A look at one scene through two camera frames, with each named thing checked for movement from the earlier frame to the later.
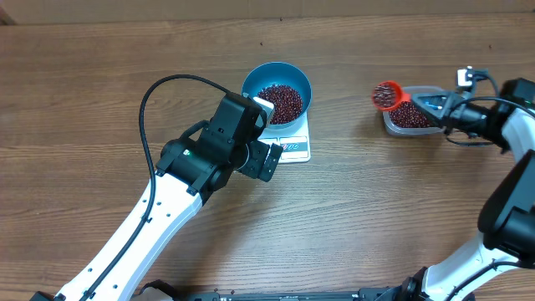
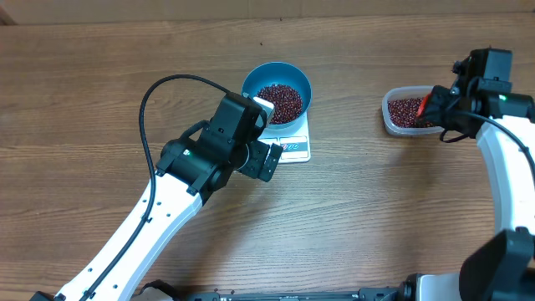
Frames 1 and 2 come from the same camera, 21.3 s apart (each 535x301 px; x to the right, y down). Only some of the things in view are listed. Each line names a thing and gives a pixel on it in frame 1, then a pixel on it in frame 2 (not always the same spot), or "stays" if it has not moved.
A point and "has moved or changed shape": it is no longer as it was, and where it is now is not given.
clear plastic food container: x=409 y=119 stays
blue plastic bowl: x=282 y=84 stays
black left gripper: x=256 y=169 stays
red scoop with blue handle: x=389 y=95 has moved or changed shape
